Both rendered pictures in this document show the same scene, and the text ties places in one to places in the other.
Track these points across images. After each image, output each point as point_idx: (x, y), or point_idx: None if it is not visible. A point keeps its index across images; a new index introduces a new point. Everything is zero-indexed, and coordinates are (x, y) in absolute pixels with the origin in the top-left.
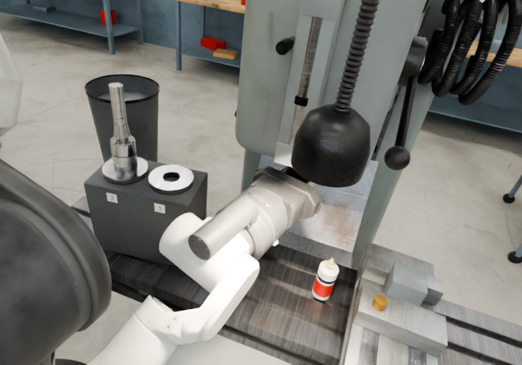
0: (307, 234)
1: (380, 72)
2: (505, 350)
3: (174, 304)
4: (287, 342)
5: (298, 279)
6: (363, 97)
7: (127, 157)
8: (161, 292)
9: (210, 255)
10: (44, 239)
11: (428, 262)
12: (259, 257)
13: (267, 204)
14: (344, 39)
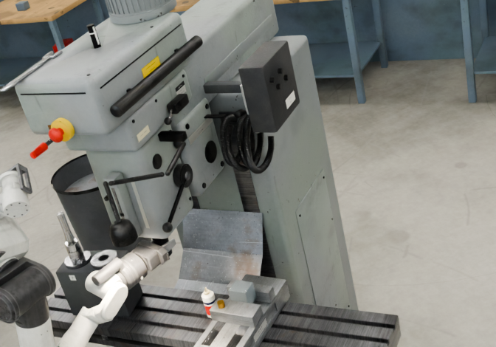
0: (225, 280)
1: (146, 196)
2: (325, 324)
3: (122, 338)
4: (185, 343)
5: (201, 309)
6: (147, 206)
7: (76, 251)
8: (113, 331)
9: (99, 283)
10: (40, 271)
11: (282, 279)
12: (131, 284)
13: (131, 259)
14: (130, 187)
